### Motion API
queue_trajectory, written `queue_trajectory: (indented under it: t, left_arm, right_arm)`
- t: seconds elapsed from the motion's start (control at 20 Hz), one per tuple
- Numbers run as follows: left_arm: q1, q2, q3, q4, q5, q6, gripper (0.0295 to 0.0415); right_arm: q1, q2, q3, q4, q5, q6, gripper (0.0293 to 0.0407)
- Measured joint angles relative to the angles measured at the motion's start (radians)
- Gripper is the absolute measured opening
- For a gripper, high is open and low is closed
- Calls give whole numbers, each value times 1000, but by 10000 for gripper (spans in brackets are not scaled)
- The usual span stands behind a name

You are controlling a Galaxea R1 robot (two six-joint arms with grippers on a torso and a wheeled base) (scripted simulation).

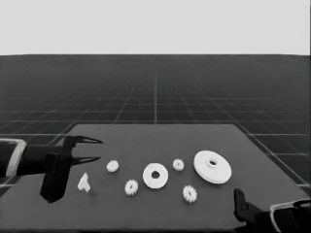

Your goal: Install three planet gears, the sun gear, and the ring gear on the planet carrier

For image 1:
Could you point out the small white toothed gear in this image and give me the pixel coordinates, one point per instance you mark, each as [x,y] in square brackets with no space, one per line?
[109,166]
[186,194]
[175,165]
[128,187]

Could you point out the large thick white disc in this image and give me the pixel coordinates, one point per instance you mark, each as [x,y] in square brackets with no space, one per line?
[221,173]

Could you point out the small white T-shaped piece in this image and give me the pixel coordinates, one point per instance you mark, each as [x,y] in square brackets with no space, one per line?
[85,185]

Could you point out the white round carrier with pins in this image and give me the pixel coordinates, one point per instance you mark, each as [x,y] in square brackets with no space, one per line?
[148,176]

